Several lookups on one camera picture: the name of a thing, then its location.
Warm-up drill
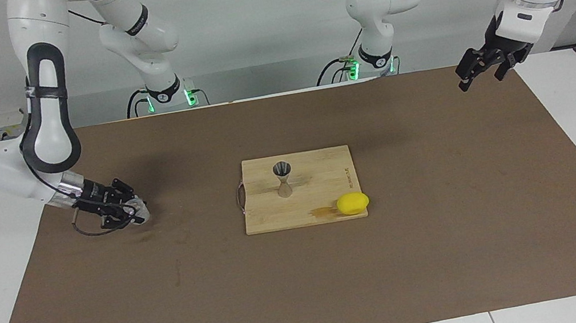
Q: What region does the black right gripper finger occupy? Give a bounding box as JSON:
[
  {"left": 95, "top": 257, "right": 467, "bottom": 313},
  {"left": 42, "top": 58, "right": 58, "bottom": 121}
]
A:
[
  {"left": 99, "top": 206, "right": 138, "bottom": 232},
  {"left": 109, "top": 175, "right": 140, "bottom": 204}
]

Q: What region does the yellow lemon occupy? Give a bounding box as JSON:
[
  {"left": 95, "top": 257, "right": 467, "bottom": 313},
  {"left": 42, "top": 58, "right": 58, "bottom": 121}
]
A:
[{"left": 335, "top": 190, "right": 372, "bottom": 217}]

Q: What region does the brown table mat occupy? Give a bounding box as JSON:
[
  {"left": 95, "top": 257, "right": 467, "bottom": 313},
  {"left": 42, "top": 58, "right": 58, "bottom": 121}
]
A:
[{"left": 0, "top": 47, "right": 576, "bottom": 323}]

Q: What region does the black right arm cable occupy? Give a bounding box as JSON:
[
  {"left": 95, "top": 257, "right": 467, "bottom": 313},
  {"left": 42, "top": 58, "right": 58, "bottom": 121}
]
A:
[{"left": 1, "top": 3, "right": 139, "bottom": 246}]

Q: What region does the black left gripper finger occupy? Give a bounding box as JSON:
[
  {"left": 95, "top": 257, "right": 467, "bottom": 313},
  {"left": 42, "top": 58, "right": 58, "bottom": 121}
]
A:
[
  {"left": 452, "top": 45, "right": 497, "bottom": 93},
  {"left": 492, "top": 54, "right": 528, "bottom": 82}
]

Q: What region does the black base cable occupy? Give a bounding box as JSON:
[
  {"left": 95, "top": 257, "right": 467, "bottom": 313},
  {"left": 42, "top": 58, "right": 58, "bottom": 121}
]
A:
[
  {"left": 310, "top": 29, "right": 370, "bottom": 87},
  {"left": 123, "top": 89, "right": 151, "bottom": 119}
]

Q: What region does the clear glass cup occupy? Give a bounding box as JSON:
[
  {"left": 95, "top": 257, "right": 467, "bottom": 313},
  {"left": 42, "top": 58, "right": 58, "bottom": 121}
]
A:
[{"left": 123, "top": 194, "right": 152, "bottom": 227}]

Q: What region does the metal jigger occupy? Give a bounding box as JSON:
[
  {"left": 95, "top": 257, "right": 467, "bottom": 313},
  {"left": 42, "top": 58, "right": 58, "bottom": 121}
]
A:
[{"left": 272, "top": 160, "right": 296, "bottom": 199}]

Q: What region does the wooden cutting board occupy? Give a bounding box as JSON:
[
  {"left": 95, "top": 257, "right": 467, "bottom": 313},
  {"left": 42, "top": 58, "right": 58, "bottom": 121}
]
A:
[{"left": 231, "top": 143, "right": 369, "bottom": 237}]

